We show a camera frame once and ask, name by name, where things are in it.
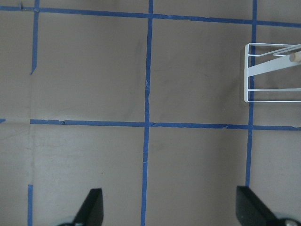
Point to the white wire cup rack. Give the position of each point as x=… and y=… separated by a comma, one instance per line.
x=286, y=56

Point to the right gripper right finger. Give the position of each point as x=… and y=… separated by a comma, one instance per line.
x=251, y=211

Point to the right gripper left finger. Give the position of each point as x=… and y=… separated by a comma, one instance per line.
x=91, y=212

